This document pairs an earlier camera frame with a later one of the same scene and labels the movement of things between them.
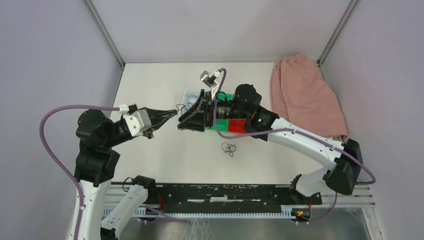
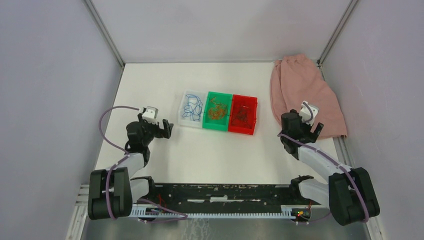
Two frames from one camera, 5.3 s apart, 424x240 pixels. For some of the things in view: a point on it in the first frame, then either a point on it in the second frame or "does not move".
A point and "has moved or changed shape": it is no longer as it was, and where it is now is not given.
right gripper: (197, 123) → (315, 135)
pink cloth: (301, 95) does not move
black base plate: (225, 197) does not move
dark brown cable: (228, 148) has moved or changed shape
